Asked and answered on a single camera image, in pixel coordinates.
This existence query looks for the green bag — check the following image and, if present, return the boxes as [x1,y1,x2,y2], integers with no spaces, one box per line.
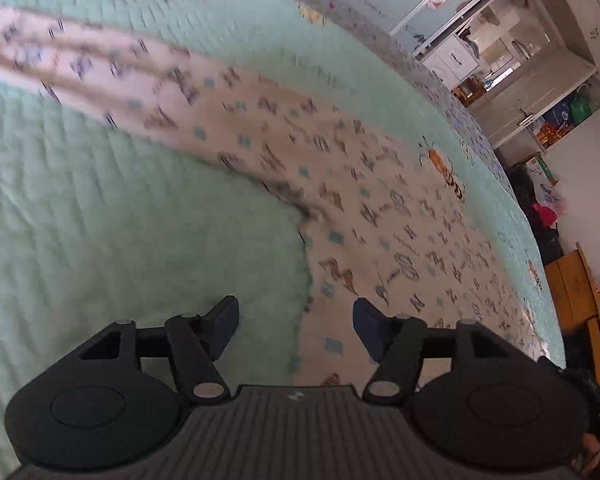
[567,92,593,123]

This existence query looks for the white plastic bag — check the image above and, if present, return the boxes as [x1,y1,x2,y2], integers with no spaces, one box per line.
[537,182,566,208]

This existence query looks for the orange packets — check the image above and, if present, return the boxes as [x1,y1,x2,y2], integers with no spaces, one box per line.
[532,122,571,148]

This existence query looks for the green bee-print quilt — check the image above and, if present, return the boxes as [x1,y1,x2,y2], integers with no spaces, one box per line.
[0,0,566,461]

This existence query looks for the blue bag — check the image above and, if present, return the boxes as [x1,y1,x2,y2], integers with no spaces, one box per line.
[545,102,573,131]

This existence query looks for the red cloth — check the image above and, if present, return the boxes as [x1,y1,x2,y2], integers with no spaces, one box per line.
[530,200,558,228]

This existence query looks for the cream letter-print shirt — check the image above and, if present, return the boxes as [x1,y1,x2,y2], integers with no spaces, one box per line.
[0,7,546,386]

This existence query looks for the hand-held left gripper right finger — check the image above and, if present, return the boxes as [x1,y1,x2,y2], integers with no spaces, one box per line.
[352,298,515,406]

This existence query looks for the white door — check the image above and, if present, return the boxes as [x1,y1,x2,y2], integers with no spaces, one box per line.
[467,42,596,148]

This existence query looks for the green white carton box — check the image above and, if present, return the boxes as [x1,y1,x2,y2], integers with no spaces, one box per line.
[525,152,558,186]

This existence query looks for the wooden chair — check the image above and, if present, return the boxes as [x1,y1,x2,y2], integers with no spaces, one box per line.
[452,75,491,108]

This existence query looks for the black chair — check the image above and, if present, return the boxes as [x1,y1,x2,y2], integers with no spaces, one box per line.
[507,162,563,266]

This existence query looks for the white drawer cabinet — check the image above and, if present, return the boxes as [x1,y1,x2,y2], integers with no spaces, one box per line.
[422,35,481,88]

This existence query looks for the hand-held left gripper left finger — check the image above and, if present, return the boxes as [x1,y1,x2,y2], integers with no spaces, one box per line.
[79,295,241,404]

